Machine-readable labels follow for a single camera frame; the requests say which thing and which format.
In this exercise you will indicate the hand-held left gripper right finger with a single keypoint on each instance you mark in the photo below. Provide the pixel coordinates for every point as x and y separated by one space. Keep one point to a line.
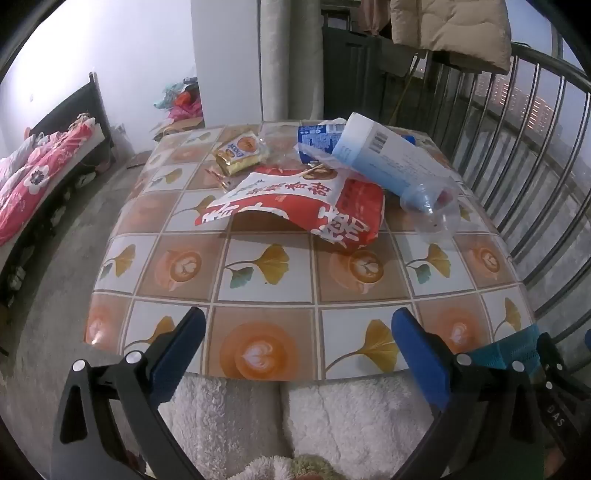
420 357

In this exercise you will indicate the clear plastic wrapper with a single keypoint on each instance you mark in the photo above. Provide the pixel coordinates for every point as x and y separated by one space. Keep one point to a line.
281 154

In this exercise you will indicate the pink hanging cloth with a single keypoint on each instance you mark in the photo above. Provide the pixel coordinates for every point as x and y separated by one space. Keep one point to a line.
374 14

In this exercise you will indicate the grey wrapped pillar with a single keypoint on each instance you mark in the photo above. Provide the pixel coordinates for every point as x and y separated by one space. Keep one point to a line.
288 60

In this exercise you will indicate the white fleece pants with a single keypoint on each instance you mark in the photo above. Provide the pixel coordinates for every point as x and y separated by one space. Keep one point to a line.
221 415

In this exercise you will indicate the pile of colourful clothes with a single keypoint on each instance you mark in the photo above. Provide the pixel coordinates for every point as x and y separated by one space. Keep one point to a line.
182 99

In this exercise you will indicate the clear plastic cup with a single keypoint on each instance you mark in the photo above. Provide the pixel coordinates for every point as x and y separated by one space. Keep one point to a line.
434 221

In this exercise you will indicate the beige padded jacket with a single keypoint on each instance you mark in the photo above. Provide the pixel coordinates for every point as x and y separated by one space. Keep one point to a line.
452 27

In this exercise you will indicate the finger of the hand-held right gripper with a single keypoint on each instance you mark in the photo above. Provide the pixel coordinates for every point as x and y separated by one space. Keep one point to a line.
587 340
556 392

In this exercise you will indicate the pink floral blanket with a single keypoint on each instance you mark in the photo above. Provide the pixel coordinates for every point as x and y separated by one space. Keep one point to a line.
37 170

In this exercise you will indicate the wooden skewer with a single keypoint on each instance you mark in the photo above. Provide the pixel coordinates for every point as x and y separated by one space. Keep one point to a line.
310 170

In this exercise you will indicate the dark green cabinet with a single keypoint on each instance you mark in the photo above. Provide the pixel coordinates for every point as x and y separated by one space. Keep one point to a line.
360 69

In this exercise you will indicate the small striped candy wrapper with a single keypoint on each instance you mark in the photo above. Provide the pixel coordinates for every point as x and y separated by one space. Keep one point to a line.
217 177

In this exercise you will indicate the white and blue carton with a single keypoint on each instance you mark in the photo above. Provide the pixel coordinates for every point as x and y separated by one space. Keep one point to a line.
383 157

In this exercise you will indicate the yellow cookie packet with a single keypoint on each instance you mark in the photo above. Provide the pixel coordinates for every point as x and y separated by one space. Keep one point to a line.
240 150

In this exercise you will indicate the red snack bag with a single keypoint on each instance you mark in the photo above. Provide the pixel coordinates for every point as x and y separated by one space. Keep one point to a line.
323 203

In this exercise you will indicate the flat cardboard piece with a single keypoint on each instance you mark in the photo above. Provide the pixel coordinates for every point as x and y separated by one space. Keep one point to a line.
184 124

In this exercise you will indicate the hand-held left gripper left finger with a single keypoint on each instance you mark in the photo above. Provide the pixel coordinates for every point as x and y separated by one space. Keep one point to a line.
178 357

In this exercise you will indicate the table with patterned tablecloth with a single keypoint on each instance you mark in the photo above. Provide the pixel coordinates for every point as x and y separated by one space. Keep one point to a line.
277 258

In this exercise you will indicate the bed with pink blanket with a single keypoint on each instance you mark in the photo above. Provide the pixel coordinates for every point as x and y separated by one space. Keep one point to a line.
69 104

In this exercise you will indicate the blue and white package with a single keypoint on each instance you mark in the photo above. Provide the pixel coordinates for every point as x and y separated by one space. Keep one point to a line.
316 136

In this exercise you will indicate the metal balcony railing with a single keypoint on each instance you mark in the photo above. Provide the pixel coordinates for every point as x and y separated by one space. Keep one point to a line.
549 57

